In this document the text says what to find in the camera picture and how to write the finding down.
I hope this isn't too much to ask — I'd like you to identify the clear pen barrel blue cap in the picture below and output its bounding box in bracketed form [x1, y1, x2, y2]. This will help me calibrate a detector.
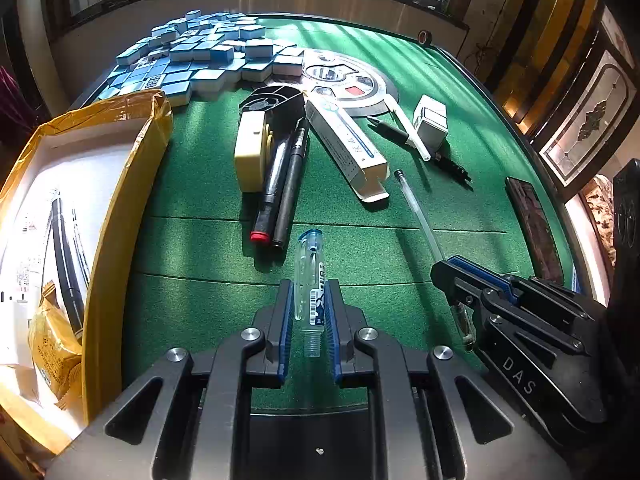
[294, 229, 326, 359]

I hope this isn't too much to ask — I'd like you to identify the clear pen refill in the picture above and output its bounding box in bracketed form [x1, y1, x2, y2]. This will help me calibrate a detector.
[394, 169, 476, 350]

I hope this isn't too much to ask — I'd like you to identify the long white medicine carton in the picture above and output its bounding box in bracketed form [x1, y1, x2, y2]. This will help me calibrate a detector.
[306, 94, 390, 204]

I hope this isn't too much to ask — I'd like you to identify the yellow cardboard box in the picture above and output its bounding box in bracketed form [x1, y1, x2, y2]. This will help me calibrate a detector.
[1, 89, 174, 454]

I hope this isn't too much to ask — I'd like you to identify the black smartphone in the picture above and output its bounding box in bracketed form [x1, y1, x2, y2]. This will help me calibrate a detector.
[504, 177, 564, 285]

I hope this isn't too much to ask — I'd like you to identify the thick black marker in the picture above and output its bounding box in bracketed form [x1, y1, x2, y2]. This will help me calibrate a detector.
[250, 131, 293, 245]

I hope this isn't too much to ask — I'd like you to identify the white plastic tube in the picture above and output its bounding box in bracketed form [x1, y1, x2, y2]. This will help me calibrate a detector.
[384, 93, 431, 162]

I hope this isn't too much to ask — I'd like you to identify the black slim pen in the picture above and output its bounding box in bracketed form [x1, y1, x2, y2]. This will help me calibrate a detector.
[368, 115, 473, 184]

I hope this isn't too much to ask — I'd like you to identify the small white square box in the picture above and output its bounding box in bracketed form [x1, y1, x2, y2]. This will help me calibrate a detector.
[412, 94, 448, 152]

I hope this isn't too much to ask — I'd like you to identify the yellow tape measure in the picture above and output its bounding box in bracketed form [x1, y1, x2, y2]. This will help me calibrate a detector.
[233, 112, 271, 193]

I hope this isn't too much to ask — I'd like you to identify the thin black pen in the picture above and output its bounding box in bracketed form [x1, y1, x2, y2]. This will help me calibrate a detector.
[272, 118, 309, 252]

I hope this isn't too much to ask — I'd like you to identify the round table centre console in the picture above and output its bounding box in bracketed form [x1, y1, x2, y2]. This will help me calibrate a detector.
[269, 46, 400, 118]

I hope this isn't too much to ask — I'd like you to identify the black curved band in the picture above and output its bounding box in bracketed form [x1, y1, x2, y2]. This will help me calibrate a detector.
[50, 196, 85, 339]

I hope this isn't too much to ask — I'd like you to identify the black fan part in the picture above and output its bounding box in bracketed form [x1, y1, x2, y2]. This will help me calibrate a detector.
[239, 84, 305, 136]

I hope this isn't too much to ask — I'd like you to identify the yellow snack packet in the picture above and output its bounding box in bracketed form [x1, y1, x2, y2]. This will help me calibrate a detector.
[28, 281, 81, 410]

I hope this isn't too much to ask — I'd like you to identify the black tape roll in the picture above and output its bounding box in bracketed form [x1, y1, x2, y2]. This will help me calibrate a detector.
[416, 29, 433, 48]

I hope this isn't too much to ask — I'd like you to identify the pile of blue mahjong tiles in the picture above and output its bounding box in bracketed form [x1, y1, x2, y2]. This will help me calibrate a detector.
[89, 10, 305, 106]

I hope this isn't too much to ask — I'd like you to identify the framed wall picture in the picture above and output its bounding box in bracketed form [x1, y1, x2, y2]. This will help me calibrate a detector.
[533, 28, 639, 203]

